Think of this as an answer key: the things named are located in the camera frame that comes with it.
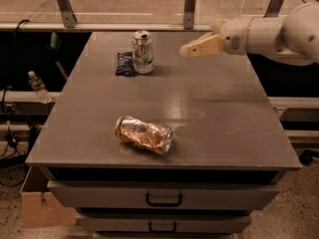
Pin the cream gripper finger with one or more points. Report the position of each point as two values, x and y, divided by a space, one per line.
216 25
206 45

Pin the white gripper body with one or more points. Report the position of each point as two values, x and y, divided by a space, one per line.
233 37

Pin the white green 7up can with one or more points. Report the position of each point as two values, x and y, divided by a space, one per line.
143 52

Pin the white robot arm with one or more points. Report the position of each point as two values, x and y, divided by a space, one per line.
291 40

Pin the dark blue rxbar wrapper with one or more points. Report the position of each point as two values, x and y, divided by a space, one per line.
125 65

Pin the crushed orange soda can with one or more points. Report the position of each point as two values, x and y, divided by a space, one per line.
154 137

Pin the grey metal drawer cabinet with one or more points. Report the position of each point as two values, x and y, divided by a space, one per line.
225 130

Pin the clear plastic water bottle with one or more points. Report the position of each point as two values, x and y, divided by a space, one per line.
39 87

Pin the top grey drawer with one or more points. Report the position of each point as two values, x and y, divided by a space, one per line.
154 195

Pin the grey drawer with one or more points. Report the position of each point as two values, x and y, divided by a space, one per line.
154 195
160 223

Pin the brown cardboard box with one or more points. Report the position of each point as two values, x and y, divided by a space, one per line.
40 208

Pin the middle metal bracket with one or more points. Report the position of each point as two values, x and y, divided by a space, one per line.
188 14

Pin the metal bracket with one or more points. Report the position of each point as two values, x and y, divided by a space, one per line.
188 14
274 8
68 17

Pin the right metal bracket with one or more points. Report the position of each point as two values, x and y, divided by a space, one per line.
274 8

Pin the left metal bracket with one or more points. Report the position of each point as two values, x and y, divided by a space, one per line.
68 17

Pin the green handled tool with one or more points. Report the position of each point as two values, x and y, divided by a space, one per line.
54 48

